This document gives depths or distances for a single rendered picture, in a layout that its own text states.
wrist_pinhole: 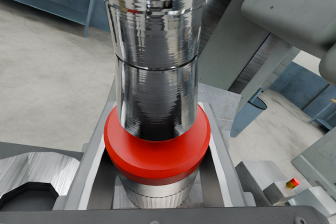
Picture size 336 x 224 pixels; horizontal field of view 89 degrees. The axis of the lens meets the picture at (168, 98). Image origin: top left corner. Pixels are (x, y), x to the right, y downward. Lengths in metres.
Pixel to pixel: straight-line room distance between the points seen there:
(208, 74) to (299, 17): 0.32
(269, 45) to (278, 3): 0.30
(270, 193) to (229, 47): 0.40
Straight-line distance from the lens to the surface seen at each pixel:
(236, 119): 2.63
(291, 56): 6.16
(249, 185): 0.55
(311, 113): 7.49
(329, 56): 0.31
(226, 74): 0.62
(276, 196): 0.51
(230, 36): 0.55
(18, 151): 0.21
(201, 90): 0.58
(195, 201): 0.47
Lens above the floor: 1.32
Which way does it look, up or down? 29 degrees down
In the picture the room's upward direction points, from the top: 28 degrees clockwise
